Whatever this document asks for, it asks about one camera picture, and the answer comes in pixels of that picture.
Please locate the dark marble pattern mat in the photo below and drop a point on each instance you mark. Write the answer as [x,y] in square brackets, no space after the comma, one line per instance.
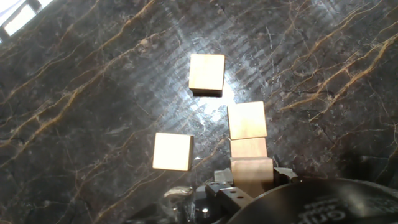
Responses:
[93,93]

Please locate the small wooden cube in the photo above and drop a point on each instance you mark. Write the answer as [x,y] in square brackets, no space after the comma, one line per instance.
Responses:
[206,73]
[247,119]
[252,175]
[248,147]
[172,152]

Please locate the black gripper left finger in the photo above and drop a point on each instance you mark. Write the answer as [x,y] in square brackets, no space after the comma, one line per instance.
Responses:
[225,196]

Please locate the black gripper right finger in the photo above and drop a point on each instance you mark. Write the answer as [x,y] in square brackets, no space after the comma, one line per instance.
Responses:
[283,175]

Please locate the clear plastic piece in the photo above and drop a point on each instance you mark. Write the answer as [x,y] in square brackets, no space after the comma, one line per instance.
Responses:
[178,199]

